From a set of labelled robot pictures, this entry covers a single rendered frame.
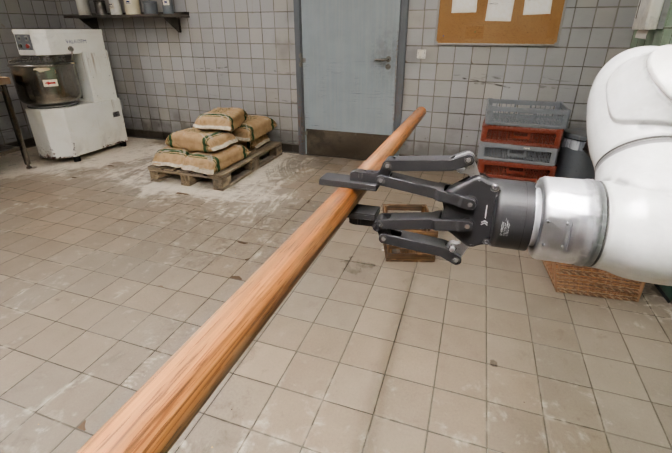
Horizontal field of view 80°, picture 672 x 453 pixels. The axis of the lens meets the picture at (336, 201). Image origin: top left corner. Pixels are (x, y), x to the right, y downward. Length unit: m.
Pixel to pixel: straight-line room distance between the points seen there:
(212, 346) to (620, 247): 0.37
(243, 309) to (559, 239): 0.31
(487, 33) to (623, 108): 3.57
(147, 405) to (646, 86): 0.51
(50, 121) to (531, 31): 4.67
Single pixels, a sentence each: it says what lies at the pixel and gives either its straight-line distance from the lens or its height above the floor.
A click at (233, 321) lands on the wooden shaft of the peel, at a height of 1.16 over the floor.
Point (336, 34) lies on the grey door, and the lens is 4.30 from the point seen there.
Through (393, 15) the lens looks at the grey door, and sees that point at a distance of 4.15.
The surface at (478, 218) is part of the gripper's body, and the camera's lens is 0.47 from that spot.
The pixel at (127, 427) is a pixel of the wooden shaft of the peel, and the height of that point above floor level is 1.17.
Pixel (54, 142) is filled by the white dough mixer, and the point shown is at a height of 0.24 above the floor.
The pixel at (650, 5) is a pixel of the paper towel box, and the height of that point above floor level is 1.46.
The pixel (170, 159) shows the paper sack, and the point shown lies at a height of 0.23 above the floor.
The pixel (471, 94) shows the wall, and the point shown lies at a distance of 4.13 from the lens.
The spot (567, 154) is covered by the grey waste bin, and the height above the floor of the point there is 0.38.
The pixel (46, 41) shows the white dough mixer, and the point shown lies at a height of 1.21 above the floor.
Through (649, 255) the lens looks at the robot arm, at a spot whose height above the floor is 1.13.
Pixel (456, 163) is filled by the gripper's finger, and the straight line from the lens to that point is 0.45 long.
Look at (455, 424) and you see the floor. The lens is 1.72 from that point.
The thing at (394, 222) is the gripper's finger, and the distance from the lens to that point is 0.47.
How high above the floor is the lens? 1.32
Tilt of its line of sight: 23 degrees down
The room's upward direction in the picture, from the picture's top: straight up
